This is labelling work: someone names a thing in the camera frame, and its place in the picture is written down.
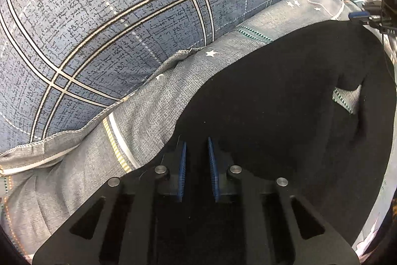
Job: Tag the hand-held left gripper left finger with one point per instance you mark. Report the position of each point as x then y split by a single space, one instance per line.
183 167

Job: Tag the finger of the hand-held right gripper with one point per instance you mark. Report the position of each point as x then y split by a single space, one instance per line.
359 15

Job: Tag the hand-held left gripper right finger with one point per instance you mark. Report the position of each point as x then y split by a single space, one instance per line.
212 167

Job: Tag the black pants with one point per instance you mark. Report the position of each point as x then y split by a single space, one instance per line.
279 103

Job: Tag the grey star-print bed sheet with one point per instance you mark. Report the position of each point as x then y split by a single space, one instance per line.
149 116

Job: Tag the blue plaid pillow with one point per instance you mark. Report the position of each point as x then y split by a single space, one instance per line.
124 35

